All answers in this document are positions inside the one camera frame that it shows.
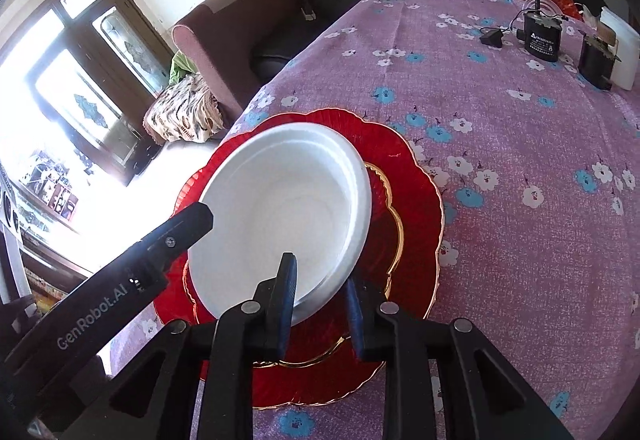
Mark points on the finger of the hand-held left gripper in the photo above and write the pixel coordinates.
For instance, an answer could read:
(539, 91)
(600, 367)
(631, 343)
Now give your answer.
(175, 237)

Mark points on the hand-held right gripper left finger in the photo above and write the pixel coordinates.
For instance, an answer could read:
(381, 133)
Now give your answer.
(287, 305)

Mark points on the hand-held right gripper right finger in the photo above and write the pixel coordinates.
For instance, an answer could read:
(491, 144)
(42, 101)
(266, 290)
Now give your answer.
(356, 320)

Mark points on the off-white disposable bowl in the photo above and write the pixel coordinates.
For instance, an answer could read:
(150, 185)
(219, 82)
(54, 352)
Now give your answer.
(270, 200)

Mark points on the large red scalloped plate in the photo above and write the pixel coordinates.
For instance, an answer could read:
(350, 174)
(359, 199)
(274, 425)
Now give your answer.
(415, 230)

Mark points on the brown patterned throw cloth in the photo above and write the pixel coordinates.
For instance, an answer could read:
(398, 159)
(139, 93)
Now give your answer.
(185, 105)

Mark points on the cluttered low cabinet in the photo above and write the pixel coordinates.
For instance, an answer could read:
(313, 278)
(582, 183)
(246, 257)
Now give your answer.
(45, 205)

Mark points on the green cloth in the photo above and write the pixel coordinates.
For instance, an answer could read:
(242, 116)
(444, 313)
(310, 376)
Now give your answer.
(180, 68)

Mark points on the wooden door with glass panes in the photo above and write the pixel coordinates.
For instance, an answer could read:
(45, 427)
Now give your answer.
(125, 40)

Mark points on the maroon armchair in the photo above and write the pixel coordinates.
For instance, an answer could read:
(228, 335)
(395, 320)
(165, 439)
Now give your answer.
(230, 35)

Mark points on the black power adapter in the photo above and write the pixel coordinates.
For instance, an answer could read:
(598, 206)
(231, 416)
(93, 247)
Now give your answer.
(492, 38)

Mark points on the black box device with antenna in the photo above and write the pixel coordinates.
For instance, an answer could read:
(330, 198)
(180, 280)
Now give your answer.
(542, 38)

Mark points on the red plastic bag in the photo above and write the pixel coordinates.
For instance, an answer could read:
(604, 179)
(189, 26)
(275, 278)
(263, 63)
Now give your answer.
(562, 3)

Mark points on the white plastic container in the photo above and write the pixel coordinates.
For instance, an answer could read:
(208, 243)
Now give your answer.
(627, 50)

